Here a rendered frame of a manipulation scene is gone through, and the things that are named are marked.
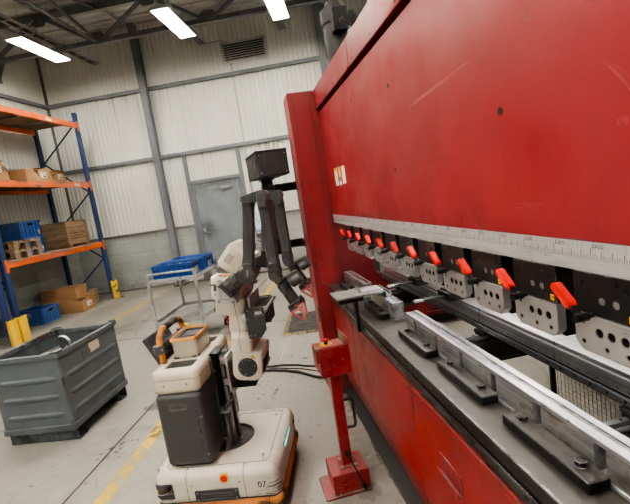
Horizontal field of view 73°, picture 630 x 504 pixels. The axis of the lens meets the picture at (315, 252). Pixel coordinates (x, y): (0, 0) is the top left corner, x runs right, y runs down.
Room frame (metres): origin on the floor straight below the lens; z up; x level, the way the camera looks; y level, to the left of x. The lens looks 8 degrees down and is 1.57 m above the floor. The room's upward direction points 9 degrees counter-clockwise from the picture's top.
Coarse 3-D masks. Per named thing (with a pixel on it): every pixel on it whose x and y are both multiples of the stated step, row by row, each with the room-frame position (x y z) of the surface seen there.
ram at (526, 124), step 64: (448, 0) 1.24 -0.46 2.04; (512, 0) 0.98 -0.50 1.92; (576, 0) 0.81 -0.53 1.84; (384, 64) 1.77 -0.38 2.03; (448, 64) 1.28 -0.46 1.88; (512, 64) 0.99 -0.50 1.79; (576, 64) 0.81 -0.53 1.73; (384, 128) 1.86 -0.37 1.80; (448, 128) 1.31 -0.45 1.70; (512, 128) 1.01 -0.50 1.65; (576, 128) 0.82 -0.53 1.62; (384, 192) 1.97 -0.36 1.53; (448, 192) 1.36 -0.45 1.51; (512, 192) 1.03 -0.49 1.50; (576, 192) 0.83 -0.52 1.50; (512, 256) 1.06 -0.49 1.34; (576, 256) 0.85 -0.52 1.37
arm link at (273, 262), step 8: (264, 200) 1.98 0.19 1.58; (264, 208) 2.01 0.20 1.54; (264, 216) 2.01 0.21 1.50; (264, 224) 2.01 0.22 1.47; (272, 224) 2.02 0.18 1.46; (264, 232) 2.01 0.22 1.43; (272, 232) 2.01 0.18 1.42; (264, 240) 2.01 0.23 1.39; (272, 240) 2.01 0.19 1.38; (272, 248) 2.01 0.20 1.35; (272, 256) 2.01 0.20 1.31; (272, 264) 2.00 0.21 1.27; (280, 264) 2.05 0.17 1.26; (272, 272) 2.00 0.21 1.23; (280, 272) 2.02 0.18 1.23; (272, 280) 2.00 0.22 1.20
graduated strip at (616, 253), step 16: (384, 224) 2.02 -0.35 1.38; (400, 224) 1.81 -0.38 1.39; (416, 224) 1.64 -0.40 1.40; (480, 240) 1.20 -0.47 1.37; (496, 240) 1.12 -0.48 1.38; (512, 240) 1.05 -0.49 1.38; (528, 240) 0.99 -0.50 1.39; (544, 240) 0.93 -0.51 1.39; (560, 240) 0.89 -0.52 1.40; (592, 256) 0.80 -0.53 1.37; (608, 256) 0.77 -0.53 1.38; (624, 256) 0.73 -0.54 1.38
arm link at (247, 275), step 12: (252, 192) 2.00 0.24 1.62; (264, 192) 2.00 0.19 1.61; (252, 204) 2.01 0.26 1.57; (252, 216) 2.02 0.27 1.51; (252, 228) 2.02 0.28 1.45; (252, 240) 2.02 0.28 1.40; (252, 252) 2.02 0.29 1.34; (252, 264) 2.01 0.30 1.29; (240, 276) 2.00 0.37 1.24; (252, 276) 2.00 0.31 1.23
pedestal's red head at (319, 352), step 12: (312, 348) 2.20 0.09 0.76; (324, 348) 2.13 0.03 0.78; (336, 348) 2.04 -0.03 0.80; (348, 348) 2.05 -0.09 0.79; (324, 360) 2.03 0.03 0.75; (336, 360) 2.04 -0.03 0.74; (348, 360) 2.05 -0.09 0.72; (324, 372) 2.03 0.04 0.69; (336, 372) 2.04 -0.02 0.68; (348, 372) 2.05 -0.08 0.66
